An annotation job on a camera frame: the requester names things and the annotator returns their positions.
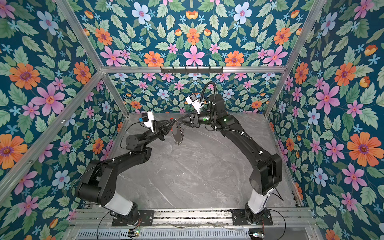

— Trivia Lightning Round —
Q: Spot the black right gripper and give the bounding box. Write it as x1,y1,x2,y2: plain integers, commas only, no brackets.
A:
178,110,218,130

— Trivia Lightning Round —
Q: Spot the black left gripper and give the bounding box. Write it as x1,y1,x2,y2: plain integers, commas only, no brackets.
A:
139,120,174,150

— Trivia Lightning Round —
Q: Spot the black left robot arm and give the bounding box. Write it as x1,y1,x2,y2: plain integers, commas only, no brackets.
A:
75,119,176,225

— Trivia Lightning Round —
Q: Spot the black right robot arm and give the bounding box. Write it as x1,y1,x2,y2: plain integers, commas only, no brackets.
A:
180,94,283,218

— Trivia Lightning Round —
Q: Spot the aluminium horizontal back bar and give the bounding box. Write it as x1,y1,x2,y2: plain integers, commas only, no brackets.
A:
102,66,287,74

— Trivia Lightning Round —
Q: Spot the aluminium left side bar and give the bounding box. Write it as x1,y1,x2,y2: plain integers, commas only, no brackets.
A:
1,71,103,205

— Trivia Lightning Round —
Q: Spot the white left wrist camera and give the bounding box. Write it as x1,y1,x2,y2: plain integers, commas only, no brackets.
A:
141,112,155,132

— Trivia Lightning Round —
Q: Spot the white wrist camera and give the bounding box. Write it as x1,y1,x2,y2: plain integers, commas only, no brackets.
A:
186,94,202,115
141,112,155,132

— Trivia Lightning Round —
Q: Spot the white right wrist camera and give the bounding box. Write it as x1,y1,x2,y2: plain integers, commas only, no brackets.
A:
186,94,202,115

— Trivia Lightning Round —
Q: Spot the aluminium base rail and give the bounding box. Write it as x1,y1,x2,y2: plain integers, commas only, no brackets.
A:
69,208,318,228

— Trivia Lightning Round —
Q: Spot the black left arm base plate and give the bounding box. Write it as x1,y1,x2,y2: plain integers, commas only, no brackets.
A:
112,210,155,227

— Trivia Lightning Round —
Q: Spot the white perforated cable tray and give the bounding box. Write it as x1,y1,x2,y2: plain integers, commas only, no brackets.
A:
76,229,251,240

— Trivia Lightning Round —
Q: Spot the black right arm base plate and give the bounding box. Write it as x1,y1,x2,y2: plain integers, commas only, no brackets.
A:
230,209,273,226

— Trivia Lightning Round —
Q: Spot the aluminium corner post left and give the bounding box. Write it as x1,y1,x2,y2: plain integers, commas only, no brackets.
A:
56,1,129,118

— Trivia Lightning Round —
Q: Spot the aluminium corner post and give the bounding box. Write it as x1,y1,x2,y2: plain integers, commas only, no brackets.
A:
264,0,327,119
56,1,129,118

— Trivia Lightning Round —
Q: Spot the aluminium corner post right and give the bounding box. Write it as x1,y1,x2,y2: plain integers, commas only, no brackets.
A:
264,0,327,119

